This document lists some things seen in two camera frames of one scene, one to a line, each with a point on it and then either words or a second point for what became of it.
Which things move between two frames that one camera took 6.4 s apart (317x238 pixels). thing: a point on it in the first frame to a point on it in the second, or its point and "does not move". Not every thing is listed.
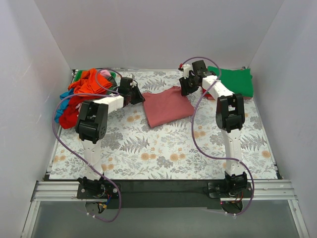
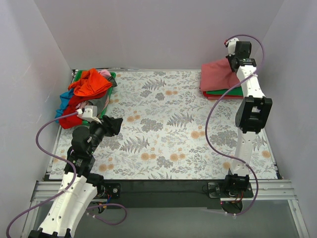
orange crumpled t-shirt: x=90 y=82 does not move
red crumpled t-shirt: x=69 y=118 does not move
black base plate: x=164 y=194 does not move
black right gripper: x=186 y=83 to x=230 y=58
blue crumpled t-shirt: x=65 y=98 does not move
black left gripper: x=134 y=94 to x=109 y=125
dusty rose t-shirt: x=166 y=105 to x=218 y=75
